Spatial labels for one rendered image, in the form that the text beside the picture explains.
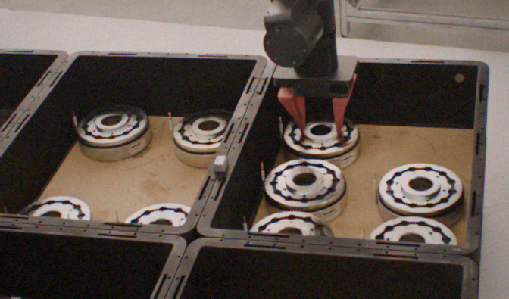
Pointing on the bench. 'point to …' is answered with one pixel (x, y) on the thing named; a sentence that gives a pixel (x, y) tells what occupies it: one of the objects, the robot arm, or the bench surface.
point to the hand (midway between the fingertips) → (320, 126)
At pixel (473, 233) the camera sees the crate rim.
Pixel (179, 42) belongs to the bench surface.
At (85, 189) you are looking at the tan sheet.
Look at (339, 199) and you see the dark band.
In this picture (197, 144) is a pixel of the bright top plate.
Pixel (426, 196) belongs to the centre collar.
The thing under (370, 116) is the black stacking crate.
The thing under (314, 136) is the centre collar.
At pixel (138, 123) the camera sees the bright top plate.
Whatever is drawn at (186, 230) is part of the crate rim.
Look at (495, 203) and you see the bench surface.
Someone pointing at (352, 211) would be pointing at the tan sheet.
